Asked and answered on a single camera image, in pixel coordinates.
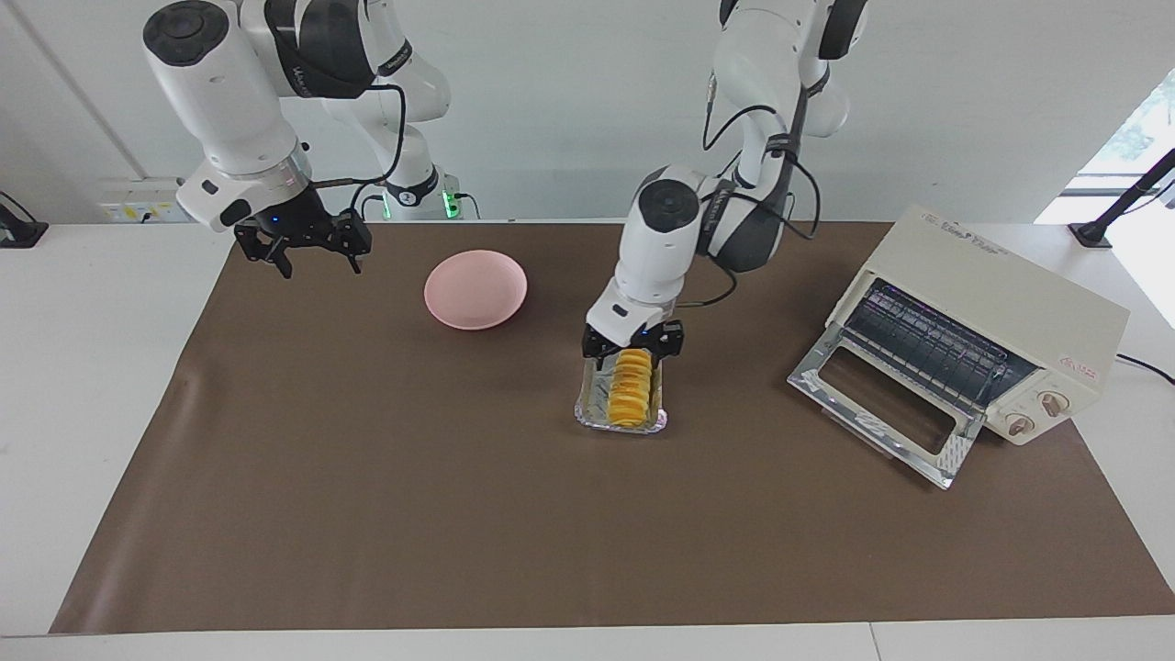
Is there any brown table mat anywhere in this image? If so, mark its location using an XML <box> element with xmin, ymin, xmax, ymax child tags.
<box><xmin>48</xmin><ymin>220</ymin><xmax>1175</xmax><ymax>636</ymax></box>

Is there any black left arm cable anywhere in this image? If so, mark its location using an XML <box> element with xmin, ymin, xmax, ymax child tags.
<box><xmin>677</xmin><ymin>73</ymin><xmax>823</xmax><ymax>309</ymax></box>

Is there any sliced golden bread loaf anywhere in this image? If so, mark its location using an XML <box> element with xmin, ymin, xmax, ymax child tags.
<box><xmin>606</xmin><ymin>347</ymin><xmax>660</xmax><ymax>429</ymax></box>

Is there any black camera stand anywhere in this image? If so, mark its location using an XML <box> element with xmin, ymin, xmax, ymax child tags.
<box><xmin>1069</xmin><ymin>147</ymin><xmax>1175</xmax><ymax>249</ymax></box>

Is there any bright window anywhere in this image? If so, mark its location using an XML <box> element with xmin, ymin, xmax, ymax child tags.
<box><xmin>1069</xmin><ymin>69</ymin><xmax>1175</xmax><ymax>198</ymax></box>

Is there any pink round plate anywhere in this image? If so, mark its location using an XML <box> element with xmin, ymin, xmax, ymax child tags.
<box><xmin>424</xmin><ymin>250</ymin><xmax>529</xmax><ymax>331</ymax></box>

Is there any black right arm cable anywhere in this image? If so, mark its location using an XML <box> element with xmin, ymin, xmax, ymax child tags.
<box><xmin>308</xmin><ymin>84</ymin><xmax>407</xmax><ymax>190</ymax></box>

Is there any glass oven door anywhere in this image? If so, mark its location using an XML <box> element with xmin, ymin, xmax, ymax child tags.
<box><xmin>788</xmin><ymin>323</ymin><xmax>985</xmax><ymax>490</ymax></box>

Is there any white wall power outlet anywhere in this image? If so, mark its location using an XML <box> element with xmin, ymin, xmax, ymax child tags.
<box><xmin>99</xmin><ymin>179</ymin><xmax>186</xmax><ymax>224</ymax></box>

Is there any metal oven wire rack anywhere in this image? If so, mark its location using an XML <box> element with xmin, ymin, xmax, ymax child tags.
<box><xmin>845</xmin><ymin>278</ymin><xmax>1036</xmax><ymax>416</ymax></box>

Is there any black oven power cord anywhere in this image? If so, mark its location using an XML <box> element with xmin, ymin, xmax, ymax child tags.
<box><xmin>1115</xmin><ymin>353</ymin><xmax>1175</xmax><ymax>385</ymax></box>

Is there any aluminium foil tray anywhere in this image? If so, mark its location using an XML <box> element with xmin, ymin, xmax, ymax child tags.
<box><xmin>575</xmin><ymin>353</ymin><xmax>668</xmax><ymax>435</ymax></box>

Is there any cream toaster oven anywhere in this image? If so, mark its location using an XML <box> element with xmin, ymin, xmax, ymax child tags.
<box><xmin>826</xmin><ymin>204</ymin><xmax>1132</xmax><ymax>448</ymax></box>

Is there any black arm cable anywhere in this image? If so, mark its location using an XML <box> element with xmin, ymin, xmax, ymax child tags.
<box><xmin>308</xmin><ymin>84</ymin><xmax>407</xmax><ymax>190</ymax></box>
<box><xmin>677</xmin><ymin>73</ymin><xmax>823</xmax><ymax>309</ymax></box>

